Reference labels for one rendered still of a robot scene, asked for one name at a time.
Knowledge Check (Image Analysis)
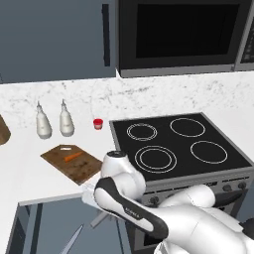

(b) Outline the black microwave door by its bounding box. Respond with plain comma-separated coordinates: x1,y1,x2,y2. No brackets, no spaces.
118,0,253,71

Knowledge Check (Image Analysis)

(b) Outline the black hob stove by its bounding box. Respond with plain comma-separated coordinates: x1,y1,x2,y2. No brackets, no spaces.
108,111,254,254

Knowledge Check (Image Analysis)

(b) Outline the steel microwave oven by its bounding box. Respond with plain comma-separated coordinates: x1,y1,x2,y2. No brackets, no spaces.
115,0,254,79

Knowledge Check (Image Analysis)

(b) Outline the small red cup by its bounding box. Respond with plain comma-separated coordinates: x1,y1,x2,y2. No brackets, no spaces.
92,118,104,131

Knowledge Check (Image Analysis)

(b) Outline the brown wooden cutting board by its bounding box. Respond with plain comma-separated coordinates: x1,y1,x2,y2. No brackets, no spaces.
40,144,104,187

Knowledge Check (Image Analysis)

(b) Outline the white bottle with spout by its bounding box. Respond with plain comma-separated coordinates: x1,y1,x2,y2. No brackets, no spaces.
59,98,75,138
35,100,54,140

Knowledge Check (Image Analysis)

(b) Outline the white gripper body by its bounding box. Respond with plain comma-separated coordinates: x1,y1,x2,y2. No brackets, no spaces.
80,183,99,208

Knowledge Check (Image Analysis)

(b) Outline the blue-grey wall cupboard door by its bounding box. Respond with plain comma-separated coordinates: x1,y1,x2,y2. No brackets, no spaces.
0,0,117,84

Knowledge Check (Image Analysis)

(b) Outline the orange carrot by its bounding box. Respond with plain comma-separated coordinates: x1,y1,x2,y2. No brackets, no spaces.
63,151,84,164

